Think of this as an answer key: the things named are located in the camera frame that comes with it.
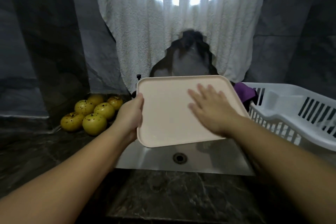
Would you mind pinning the person's right hand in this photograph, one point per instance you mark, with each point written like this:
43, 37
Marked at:
215, 111

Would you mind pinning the person's left hand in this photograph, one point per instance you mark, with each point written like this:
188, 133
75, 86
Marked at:
130, 119

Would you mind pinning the group of yellow apples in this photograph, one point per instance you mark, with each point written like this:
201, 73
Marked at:
94, 124

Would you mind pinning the beige plastic tray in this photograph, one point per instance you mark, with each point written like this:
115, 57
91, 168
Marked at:
168, 116

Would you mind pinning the person's right forearm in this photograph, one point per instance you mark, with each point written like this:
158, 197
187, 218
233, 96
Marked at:
288, 163

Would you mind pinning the person's left forearm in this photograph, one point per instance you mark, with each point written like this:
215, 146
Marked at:
57, 189

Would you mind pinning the purple cloth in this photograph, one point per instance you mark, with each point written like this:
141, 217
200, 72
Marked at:
245, 92

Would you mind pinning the dark soap pump bottle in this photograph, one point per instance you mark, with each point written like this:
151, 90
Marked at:
138, 77

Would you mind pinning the white sink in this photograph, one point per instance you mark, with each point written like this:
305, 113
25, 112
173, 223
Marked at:
210, 158

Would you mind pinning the metal sink drain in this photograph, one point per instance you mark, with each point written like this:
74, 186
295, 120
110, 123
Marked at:
180, 157

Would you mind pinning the white plastic basket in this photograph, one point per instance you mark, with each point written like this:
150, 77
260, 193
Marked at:
299, 116

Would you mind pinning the white hanging towel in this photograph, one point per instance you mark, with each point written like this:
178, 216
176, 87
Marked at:
157, 21

